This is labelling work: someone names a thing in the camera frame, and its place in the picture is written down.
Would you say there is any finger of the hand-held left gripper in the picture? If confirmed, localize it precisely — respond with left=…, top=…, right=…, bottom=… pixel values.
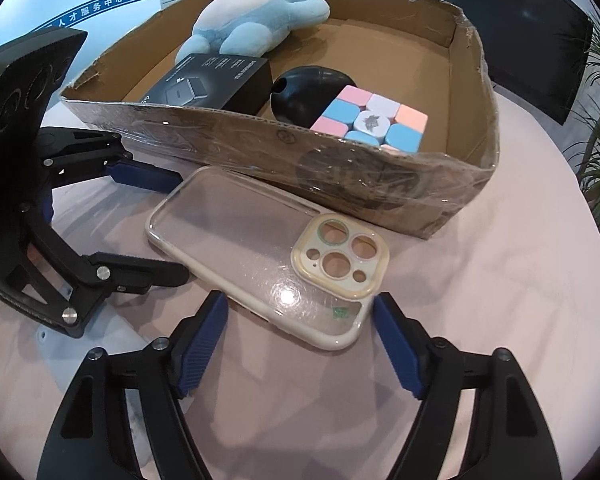
left=35, top=127, right=183, bottom=196
left=60, top=252, right=190, bottom=338

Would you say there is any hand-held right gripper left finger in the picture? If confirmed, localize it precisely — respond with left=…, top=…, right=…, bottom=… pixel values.
left=35, top=290, right=230, bottom=480

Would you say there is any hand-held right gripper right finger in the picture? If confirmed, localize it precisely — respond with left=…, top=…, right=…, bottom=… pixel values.
left=371, top=292, right=563, bottom=480

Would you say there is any clear phone case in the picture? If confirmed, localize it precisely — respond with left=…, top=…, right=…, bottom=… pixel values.
left=145, top=166, right=392, bottom=352

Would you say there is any black charger box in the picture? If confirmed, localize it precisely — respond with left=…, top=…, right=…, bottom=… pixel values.
left=141, top=52, right=273, bottom=113

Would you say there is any brown cardboard box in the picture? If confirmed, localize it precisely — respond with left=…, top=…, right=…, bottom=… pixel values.
left=60, top=0, right=501, bottom=240

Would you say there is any black rubber air blower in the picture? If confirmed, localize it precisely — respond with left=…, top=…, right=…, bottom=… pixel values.
left=270, top=66, right=358, bottom=128

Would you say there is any blue plush toy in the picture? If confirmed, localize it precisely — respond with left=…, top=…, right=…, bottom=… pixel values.
left=175, top=0, right=331, bottom=66

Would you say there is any pastel puzzle cube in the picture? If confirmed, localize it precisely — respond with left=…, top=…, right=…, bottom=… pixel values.
left=309, top=85, right=427, bottom=153

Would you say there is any white flat object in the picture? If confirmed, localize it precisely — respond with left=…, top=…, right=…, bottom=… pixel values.
left=27, top=310, right=146, bottom=361

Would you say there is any black television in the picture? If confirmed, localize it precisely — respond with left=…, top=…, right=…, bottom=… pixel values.
left=380, top=0, right=595, bottom=126

